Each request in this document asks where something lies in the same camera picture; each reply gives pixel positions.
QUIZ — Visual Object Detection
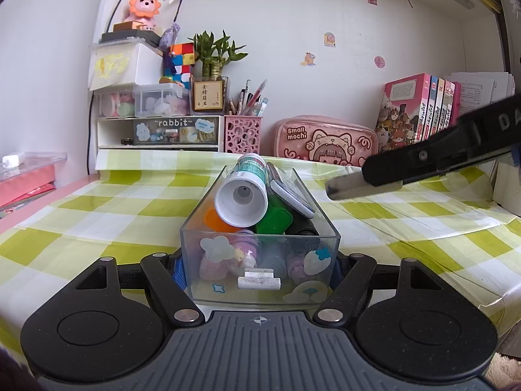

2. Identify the clear plastic box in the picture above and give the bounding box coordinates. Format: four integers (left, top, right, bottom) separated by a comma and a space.
180, 164, 341, 309

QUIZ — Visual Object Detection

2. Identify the purple sachet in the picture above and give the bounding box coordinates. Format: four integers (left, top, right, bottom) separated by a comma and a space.
158, 0, 193, 50

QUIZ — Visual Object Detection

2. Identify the glass plant pot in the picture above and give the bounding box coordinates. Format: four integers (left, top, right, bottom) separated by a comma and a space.
189, 75, 231, 116

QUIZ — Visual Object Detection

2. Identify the pink book slipcase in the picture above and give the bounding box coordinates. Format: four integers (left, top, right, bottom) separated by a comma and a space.
448, 81, 463, 129

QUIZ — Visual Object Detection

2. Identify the tan spine book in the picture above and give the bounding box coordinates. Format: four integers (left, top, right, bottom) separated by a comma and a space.
431, 78, 447, 133

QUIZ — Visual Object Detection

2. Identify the colourful puzzle cube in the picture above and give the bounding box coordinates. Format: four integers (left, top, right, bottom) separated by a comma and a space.
163, 42, 195, 90

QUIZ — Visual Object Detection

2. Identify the bunch of pens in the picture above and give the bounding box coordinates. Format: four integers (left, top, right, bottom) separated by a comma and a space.
227, 79, 270, 117

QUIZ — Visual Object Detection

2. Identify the pink pencil case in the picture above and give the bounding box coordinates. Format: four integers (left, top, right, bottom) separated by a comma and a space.
274, 116, 377, 168

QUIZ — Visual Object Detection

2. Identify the black cable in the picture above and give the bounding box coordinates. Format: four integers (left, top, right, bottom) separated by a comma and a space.
87, 0, 140, 177

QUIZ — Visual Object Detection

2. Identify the red spine book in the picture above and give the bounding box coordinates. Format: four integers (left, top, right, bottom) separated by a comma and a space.
440, 80, 456, 131

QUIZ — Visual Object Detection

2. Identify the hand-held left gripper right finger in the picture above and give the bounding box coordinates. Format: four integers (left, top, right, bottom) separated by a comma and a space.
314, 253, 447, 323

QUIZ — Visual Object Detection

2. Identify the black marker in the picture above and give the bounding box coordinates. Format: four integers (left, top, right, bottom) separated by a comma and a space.
290, 215, 319, 237

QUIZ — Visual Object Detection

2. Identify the blue spine book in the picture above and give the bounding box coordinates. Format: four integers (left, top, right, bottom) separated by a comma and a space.
423, 76, 439, 138

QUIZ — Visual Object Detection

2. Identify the purple mechanical pencil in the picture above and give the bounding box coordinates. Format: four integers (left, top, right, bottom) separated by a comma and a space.
287, 252, 307, 284

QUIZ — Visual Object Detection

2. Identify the green checked tablecloth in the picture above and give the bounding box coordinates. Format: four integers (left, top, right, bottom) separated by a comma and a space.
0, 149, 521, 335

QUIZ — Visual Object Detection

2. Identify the grey eraser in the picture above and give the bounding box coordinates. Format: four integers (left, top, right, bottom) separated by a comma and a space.
267, 162, 317, 219

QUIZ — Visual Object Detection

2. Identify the pink lion toy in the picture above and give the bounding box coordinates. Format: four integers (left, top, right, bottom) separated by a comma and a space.
124, 0, 162, 32

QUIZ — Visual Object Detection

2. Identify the white green glue stick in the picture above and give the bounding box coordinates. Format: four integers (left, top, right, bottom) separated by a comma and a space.
214, 152, 270, 228

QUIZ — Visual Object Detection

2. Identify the pink cover cat book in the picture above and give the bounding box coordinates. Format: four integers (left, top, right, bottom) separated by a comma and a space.
374, 73, 432, 154

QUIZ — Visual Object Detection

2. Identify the light blue pen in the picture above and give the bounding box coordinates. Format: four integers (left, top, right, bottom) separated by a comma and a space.
260, 239, 288, 278

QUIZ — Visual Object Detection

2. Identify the black box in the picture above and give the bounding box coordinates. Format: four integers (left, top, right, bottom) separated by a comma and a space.
100, 20, 162, 48

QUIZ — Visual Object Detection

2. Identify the purple cat paw pen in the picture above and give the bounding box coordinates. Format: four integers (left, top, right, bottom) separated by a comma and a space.
226, 231, 262, 278

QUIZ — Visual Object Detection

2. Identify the green highlighter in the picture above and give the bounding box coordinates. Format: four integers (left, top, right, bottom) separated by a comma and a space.
256, 195, 294, 235

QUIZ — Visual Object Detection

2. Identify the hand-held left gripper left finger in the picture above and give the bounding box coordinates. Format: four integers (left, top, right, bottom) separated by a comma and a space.
71, 253, 206, 323

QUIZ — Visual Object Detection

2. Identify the bamboo plant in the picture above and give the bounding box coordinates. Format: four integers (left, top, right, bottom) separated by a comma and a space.
191, 30, 248, 80

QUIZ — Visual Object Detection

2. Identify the pink box with clear lid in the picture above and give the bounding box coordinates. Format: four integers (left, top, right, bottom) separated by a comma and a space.
0, 152, 68, 213

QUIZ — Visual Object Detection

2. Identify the white box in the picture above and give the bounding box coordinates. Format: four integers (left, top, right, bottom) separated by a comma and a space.
88, 41, 164, 91

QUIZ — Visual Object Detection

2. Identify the stack of papers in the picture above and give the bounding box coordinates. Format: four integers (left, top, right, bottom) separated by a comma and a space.
451, 71, 516, 128

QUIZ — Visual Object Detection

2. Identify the slim pink orange highlighter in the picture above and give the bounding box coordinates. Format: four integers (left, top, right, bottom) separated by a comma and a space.
199, 252, 229, 282

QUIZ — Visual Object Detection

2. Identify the clear storage box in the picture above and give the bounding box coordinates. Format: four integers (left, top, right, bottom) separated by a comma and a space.
94, 83, 190, 119

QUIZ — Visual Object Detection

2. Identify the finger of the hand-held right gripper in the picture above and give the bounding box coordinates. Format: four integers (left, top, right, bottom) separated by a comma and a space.
362, 124, 463, 188

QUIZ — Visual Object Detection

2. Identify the white drawer organizer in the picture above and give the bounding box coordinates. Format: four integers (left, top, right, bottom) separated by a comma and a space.
95, 114, 225, 151

